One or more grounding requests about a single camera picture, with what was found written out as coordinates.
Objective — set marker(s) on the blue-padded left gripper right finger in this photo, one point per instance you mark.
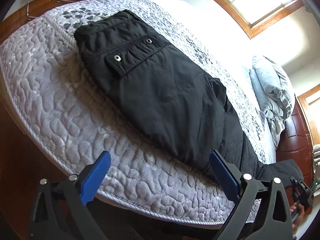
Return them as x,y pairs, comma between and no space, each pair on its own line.
273,219

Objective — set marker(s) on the dark wooden headboard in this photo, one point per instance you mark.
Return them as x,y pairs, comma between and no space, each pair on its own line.
296,143

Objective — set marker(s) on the grey quilted bedspread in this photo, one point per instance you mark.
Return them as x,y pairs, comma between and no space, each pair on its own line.
59,107

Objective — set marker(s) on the wooden framed headboard window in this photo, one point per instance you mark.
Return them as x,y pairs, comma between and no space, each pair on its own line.
310,105

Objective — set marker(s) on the right hand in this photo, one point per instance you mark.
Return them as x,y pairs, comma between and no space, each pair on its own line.
300,212

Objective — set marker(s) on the black cargo pants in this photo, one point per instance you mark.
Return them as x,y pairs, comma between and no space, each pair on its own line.
168,98

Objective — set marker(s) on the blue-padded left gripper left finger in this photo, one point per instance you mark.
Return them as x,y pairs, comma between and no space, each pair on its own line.
60,208

